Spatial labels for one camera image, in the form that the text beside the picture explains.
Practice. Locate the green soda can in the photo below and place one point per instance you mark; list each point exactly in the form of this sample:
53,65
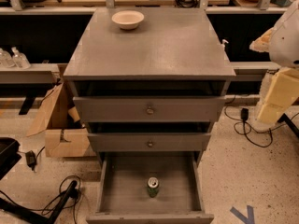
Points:
153,186

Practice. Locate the small black adapter left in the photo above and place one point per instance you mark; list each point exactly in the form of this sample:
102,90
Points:
31,158

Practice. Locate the grey wooden drawer cabinet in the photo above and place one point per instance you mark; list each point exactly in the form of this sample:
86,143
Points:
173,53

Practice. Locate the black bin left edge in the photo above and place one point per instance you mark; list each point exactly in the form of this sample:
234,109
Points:
9,155

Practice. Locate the clear sanitizer pump bottle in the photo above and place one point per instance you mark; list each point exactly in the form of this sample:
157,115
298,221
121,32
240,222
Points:
20,59

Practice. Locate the grey top drawer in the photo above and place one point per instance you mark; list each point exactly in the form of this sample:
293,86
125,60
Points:
102,109

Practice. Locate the grey open bottom drawer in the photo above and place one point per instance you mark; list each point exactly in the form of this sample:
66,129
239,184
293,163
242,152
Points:
123,194

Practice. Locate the black power adapter with cable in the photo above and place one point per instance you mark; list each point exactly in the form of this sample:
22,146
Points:
242,126

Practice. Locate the white ceramic bowl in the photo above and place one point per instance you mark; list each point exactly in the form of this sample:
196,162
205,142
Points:
128,19

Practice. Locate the grey middle drawer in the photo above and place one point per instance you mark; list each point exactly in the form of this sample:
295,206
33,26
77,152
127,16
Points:
115,142

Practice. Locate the open cardboard box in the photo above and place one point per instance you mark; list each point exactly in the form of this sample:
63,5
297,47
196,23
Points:
57,118

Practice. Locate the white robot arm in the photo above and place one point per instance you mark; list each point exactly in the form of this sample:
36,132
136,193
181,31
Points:
284,44

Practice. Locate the white pump bottle behind cabinet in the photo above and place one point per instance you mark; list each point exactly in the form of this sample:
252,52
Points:
224,44

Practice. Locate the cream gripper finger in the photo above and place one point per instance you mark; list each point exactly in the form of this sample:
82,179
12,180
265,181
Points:
277,93
262,43

